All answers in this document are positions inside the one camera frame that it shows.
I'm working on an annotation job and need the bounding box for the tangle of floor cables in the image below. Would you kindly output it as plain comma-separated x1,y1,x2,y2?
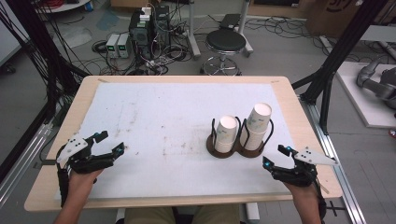
91,18,200,77

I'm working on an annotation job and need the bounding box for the aluminium rail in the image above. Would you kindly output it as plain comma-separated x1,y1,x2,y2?
299,95,368,224
0,121,54,207

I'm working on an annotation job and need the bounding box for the black computer tower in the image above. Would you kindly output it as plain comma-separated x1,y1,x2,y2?
128,5,171,61

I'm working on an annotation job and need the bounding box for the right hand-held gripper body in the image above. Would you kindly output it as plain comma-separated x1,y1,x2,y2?
270,149,339,189

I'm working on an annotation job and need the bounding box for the person's right hand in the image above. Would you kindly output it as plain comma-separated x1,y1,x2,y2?
282,181,318,204

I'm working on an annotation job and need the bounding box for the white table mat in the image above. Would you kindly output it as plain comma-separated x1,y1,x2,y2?
55,81,297,201

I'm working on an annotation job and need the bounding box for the person's left leg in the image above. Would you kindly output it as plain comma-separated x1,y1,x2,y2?
123,206,176,224

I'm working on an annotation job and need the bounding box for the black metal frame post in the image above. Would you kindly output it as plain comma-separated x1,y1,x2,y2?
291,0,390,135
5,0,82,104

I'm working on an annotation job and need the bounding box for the person's right leg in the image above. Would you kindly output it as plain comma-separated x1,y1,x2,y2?
190,203,241,224

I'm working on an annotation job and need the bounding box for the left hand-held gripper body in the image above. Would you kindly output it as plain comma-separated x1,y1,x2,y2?
55,133,117,175

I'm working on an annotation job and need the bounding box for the light wooden table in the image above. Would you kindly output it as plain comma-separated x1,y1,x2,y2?
23,75,344,213

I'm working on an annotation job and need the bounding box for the white floor platform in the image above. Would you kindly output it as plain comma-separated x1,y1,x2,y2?
335,61,396,129

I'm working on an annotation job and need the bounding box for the black round stool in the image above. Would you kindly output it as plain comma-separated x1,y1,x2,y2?
200,29,248,77

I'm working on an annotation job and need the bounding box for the black wrist strap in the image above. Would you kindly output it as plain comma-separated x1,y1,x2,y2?
312,178,329,222
55,162,71,208

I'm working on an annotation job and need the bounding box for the white table leg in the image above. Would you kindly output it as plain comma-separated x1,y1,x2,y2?
245,202,261,224

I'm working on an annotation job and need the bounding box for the black flat device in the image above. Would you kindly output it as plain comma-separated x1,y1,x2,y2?
219,13,242,31

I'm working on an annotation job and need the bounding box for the single white paper cup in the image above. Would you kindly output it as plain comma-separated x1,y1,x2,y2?
214,115,240,154

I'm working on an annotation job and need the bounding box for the person's leg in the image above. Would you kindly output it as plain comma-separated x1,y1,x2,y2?
123,206,176,224
190,203,241,224

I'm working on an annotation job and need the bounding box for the grey power supply unit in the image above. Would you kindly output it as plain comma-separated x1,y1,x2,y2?
117,33,131,59
105,33,121,59

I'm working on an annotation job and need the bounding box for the person's left hand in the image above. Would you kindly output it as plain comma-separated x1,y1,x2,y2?
66,168,105,202

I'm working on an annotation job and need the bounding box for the white stand leg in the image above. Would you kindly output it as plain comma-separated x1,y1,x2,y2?
186,0,203,61
236,0,254,58

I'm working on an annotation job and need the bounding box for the cardboard box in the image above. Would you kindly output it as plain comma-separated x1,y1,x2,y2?
305,0,396,39

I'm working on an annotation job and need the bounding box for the brown double cup holder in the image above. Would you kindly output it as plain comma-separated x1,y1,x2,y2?
205,116,276,160

